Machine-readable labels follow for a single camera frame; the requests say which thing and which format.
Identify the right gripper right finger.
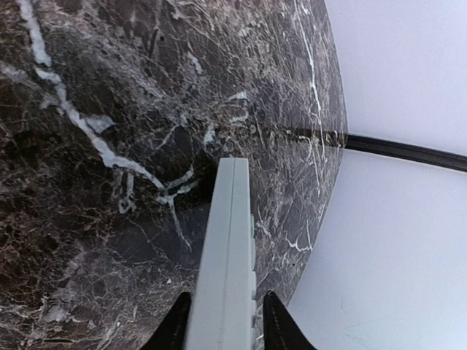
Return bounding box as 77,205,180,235
263,291,317,350

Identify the left black frame post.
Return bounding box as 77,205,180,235
345,134,467,172

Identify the white remote control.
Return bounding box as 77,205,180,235
184,157,257,350

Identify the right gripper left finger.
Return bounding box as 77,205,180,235
144,292,191,350

